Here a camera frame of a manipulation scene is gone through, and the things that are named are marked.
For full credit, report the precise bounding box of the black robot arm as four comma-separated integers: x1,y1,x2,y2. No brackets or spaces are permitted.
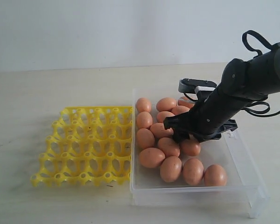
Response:
163,43,280,142

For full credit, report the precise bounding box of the brown egg second row left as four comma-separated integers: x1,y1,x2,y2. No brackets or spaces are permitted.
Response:
136,112,153,129

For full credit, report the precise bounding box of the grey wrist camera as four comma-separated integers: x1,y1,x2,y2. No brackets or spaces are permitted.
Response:
178,78,217,94

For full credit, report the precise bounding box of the brown egg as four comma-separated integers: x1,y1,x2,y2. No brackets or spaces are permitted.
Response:
160,156,182,182
157,137,181,157
156,97,177,112
139,147,165,168
204,164,227,186
156,111,175,123
150,123,174,139
177,97,195,109
182,158,204,186
135,98,152,113
171,105,190,115
136,128,155,149
180,139,201,156

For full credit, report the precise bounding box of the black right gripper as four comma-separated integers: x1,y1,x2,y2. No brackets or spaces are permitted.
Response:
163,87,238,143

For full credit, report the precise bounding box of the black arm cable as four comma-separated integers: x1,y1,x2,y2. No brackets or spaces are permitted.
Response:
241,30,280,117

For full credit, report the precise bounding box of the clear plastic box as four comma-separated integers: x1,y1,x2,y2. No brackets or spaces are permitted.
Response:
130,85,269,218

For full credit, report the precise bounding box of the yellow plastic egg tray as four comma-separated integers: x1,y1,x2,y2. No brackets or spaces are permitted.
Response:
30,106,133,187

